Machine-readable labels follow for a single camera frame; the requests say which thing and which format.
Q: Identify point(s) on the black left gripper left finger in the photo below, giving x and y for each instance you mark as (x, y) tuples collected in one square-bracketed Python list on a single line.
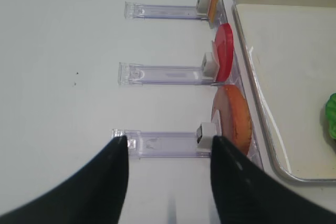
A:
[(94, 194)]

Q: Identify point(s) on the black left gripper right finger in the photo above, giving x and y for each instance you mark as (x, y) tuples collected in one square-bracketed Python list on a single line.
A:
[(243, 193)]

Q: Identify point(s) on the green lettuce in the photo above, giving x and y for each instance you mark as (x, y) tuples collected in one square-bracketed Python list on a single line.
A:
[(330, 113)]

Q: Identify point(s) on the grey tomato pusher block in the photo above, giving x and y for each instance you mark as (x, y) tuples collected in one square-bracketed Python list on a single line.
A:
[(210, 65)]

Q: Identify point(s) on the red tomato slice in rack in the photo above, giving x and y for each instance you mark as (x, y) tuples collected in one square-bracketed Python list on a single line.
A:
[(224, 47)]

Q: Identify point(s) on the grey cheese pusher block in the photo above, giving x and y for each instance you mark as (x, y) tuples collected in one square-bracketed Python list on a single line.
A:
[(202, 7)]

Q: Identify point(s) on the orange bun in left rack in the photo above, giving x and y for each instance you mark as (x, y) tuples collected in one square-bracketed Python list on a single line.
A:
[(231, 114)]

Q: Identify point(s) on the grey left bun pusher block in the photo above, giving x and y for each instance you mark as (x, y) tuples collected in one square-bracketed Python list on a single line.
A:
[(205, 134)]

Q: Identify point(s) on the clear left acrylic rack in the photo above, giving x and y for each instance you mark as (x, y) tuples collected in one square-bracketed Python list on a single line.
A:
[(177, 144)]

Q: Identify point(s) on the metal tray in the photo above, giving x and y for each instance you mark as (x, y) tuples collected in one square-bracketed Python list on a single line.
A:
[(289, 48)]

